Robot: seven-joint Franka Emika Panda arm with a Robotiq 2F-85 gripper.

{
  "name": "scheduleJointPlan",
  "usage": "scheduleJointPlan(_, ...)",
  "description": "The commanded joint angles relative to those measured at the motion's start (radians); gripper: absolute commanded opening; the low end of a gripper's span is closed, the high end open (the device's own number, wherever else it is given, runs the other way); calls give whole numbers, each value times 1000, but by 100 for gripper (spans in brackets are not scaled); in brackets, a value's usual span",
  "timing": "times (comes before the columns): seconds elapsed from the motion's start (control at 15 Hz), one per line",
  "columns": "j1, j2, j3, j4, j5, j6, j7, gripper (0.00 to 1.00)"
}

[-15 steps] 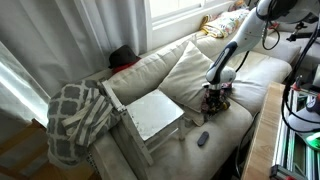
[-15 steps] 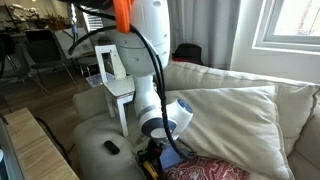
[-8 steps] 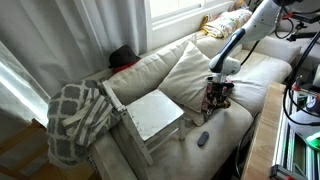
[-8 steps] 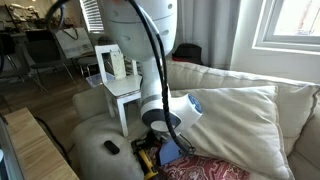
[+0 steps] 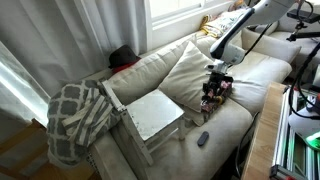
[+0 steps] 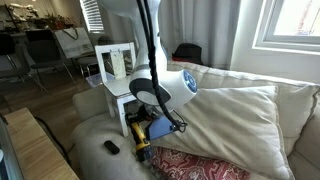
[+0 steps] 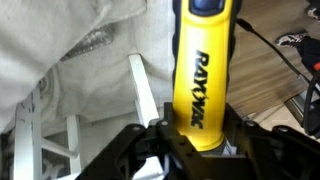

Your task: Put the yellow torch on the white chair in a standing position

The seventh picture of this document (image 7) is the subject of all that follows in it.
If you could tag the beige fabric sofa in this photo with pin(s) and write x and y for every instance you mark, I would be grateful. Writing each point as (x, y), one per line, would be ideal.
(50, 26)

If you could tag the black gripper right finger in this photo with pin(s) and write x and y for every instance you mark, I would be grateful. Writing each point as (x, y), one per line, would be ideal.
(283, 156)

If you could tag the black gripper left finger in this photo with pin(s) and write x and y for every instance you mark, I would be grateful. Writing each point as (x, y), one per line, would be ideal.
(116, 156)

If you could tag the grey sneaker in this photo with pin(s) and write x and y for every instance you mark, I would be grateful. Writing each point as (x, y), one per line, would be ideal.
(313, 11)
(290, 39)

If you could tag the yellow black torch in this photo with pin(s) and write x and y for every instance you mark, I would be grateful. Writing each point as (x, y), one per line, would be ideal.
(200, 83)

